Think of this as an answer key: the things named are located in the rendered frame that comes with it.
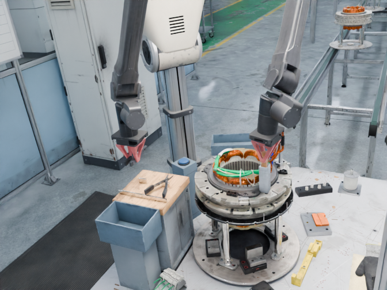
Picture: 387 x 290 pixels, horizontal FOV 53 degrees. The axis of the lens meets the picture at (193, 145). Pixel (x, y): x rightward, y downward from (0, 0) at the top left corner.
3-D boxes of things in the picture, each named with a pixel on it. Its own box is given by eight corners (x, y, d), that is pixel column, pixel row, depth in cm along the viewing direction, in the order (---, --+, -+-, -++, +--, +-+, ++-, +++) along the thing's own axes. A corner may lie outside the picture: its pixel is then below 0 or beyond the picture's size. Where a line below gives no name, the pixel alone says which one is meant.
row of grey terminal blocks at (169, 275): (189, 286, 129) (187, 277, 127) (178, 295, 126) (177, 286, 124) (167, 273, 135) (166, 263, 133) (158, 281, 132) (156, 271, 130)
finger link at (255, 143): (280, 159, 116) (284, 130, 111) (269, 169, 111) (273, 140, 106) (260, 152, 119) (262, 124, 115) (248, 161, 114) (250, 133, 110)
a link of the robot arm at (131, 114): (137, 77, 118) (109, 80, 115) (151, 88, 109) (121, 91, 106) (138, 115, 123) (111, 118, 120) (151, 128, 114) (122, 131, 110)
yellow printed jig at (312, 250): (301, 287, 124) (301, 280, 123) (291, 283, 126) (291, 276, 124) (322, 245, 140) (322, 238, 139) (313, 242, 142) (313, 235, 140)
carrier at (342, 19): (345, 38, 401) (347, 7, 387) (380, 43, 372) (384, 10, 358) (321, 46, 381) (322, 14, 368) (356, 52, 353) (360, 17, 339)
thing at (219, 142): (271, 189, 175) (271, 132, 162) (273, 203, 165) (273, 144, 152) (216, 190, 178) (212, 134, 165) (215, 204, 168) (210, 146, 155)
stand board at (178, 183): (163, 216, 121) (162, 209, 120) (113, 205, 129) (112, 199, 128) (189, 182, 137) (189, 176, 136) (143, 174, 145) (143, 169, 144)
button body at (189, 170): (201, 213, 163) (196, 161, 152) (189, 221, 159) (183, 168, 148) (190, 207, 168) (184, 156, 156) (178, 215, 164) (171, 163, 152)
